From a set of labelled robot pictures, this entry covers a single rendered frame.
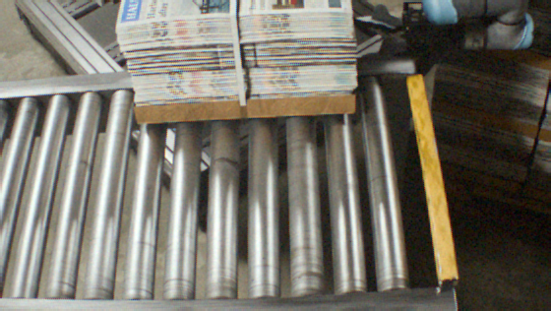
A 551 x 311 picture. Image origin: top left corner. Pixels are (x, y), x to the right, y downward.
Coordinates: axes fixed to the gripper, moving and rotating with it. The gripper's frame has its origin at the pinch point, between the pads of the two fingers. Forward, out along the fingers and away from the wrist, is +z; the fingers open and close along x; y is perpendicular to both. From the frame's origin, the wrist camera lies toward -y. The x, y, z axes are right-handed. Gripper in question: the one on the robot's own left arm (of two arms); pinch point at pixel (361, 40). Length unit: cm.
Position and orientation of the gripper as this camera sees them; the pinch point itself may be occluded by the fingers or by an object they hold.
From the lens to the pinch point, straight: 156.0
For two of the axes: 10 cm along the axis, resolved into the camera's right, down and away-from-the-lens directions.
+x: 0.1, 7.6, -6.5
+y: -0.6, -6.5, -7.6
